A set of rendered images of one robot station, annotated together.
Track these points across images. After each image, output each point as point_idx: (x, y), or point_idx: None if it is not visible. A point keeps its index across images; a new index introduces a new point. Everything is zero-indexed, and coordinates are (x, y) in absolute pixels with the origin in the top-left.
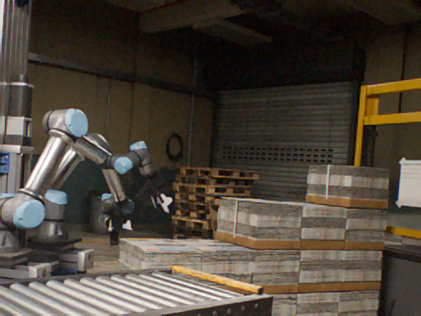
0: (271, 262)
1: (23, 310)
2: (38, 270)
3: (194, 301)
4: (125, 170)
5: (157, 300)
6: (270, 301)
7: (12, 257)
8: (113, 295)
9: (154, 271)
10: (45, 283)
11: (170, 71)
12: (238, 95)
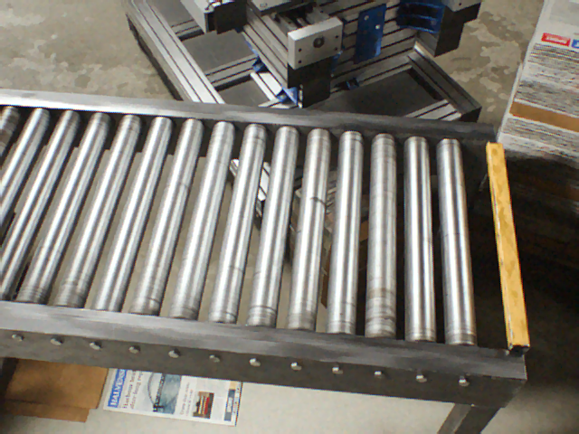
0: None
1: (50, 233)
2: (298, 42)
3: (334, 319)
4: None
5: (293, 273)
6: (515, 384)
7: (262, 12)
8: (235, 226)
9: (448, 136)
10: (214, 123)
11: None
12: None
